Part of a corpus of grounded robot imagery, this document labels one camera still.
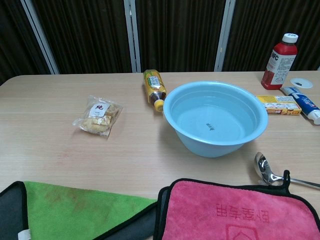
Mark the metal ladle spoon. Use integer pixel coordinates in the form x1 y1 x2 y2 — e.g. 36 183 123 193
254 151 320 190

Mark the light blue plastic basin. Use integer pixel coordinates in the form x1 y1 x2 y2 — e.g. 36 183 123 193
162 80 269 159

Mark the yellow-labelled tea bottle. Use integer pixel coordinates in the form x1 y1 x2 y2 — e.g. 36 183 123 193
142 69 168 113

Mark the clear bag of cookies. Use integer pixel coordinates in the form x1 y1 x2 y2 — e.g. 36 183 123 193
72 94 124 137

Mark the pink microfiber cloth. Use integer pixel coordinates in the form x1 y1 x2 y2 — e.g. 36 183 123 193
152 169 320 240

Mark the yellow cardboard box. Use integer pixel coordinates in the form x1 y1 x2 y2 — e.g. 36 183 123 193
256 95 303 116

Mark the green and grey microfiber cloth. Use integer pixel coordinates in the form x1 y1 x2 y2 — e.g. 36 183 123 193
0 180 158 240

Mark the red NFC juice bottle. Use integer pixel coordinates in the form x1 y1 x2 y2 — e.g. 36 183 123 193
260 33 300 90

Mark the blue and white toothpaste tube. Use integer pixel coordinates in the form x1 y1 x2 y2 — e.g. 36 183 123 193
279 86 320 125

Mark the grey partition post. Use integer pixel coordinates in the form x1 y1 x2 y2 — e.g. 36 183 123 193
20 0 60 75
214 0 236 73
123 0 142 74

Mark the white table cable grommet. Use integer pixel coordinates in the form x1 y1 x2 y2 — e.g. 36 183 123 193
290 77 314 89

